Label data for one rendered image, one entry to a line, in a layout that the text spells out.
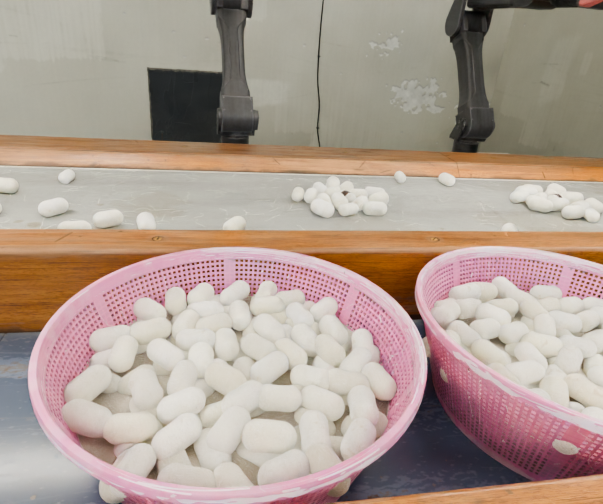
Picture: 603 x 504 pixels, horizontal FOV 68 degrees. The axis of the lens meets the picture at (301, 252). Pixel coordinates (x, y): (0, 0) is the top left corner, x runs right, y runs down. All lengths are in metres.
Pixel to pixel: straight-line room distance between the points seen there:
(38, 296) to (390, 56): 2.58
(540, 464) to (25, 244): 0.47
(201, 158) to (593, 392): 0.64
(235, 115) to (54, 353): 0.74
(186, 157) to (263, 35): 1.90
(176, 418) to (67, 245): 0.24
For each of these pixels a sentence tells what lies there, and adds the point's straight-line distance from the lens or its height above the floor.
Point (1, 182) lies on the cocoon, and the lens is 0.72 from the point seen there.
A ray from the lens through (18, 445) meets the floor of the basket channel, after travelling 0.42.
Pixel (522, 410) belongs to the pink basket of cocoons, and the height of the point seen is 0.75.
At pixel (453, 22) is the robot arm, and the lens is 1.32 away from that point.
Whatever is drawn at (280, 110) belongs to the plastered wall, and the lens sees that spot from 2.71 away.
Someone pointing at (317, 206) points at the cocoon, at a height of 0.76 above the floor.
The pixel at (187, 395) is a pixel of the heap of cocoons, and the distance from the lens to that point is 0.32.
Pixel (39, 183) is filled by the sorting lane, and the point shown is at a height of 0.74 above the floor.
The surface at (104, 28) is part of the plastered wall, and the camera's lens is 2.64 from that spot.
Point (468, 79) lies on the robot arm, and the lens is 1.26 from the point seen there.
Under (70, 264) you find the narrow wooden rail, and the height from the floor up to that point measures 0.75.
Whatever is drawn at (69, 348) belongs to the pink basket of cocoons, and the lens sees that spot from 0.37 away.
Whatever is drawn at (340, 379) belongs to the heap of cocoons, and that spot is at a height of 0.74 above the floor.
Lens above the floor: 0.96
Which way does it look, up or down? 26 degrees down
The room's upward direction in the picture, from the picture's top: 5 degrees clockwise
